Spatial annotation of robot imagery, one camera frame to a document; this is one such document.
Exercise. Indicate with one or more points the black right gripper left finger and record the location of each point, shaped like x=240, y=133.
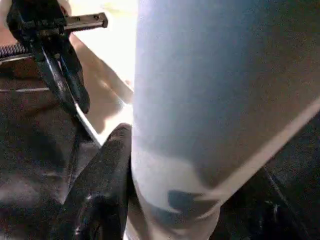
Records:
x=100, y=190

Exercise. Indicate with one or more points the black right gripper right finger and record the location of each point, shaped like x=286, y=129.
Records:
x=292, y=212

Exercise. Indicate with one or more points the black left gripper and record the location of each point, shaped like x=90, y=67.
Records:
x=40, y=22

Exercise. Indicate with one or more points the white plastic table leg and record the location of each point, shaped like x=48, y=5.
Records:
x=210, y=100

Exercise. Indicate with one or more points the black mat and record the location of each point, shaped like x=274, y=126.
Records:
x=30, y=150

